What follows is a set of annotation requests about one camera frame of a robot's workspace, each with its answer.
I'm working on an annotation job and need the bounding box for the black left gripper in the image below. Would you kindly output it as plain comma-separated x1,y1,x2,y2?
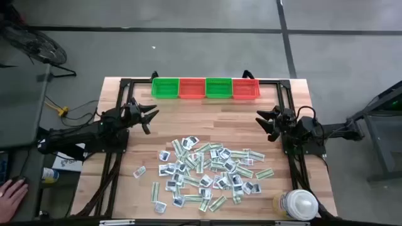
124,97,160,136

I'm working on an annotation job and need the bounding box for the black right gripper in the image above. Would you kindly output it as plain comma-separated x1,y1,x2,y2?
255,105,296,143

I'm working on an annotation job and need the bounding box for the green plastic basket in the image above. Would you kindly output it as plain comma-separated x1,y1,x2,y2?
205,77,234,99
151,77,180,100

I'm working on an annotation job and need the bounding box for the orange-red plastic basket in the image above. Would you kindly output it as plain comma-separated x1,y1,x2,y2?
178,77,207,100
232,78,261,100

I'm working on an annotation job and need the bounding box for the yellow wipes canister white lid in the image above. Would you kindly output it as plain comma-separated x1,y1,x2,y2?
272,188,320,222

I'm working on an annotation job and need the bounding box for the white printed cardboard box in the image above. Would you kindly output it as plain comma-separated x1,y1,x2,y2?
52,143,85,173

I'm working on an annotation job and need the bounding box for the black metal stand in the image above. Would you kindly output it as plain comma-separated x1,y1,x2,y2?
345,80,402,183

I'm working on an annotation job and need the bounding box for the white and yellow can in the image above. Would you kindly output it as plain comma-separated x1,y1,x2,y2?
41,167,60,185

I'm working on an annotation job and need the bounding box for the black floor fan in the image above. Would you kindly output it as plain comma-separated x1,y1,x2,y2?
0,18,77,78

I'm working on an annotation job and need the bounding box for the grey desk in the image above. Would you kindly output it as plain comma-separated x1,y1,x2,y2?
0,63,53,222

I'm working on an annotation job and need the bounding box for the black keyboard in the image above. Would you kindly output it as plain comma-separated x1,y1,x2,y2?
0,150,9,186

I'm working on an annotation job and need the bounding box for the person's hand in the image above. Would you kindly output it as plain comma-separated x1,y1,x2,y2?
0,178,30,224

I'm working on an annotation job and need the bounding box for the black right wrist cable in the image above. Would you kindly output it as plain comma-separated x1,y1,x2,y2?
296,105,318,126

